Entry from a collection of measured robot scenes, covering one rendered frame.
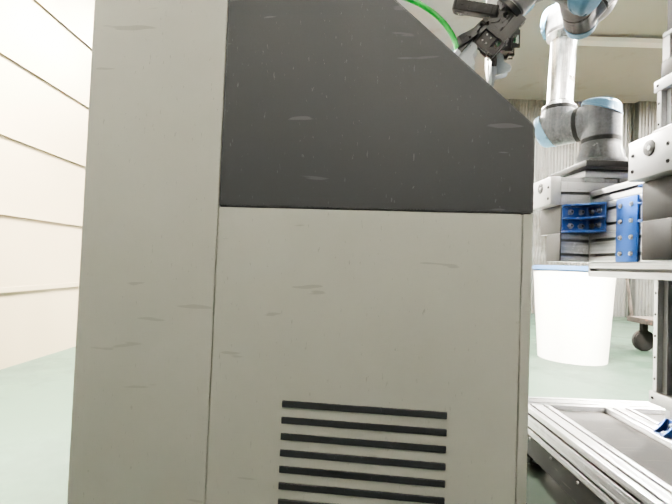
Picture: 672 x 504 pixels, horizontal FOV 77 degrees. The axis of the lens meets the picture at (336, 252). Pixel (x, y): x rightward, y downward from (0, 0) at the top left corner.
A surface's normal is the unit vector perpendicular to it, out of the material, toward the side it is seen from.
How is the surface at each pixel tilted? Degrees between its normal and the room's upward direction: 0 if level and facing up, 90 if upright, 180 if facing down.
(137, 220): 90
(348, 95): 90
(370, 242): 90
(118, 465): 90
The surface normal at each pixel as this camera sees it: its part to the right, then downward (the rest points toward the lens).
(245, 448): -0.11, -0.04
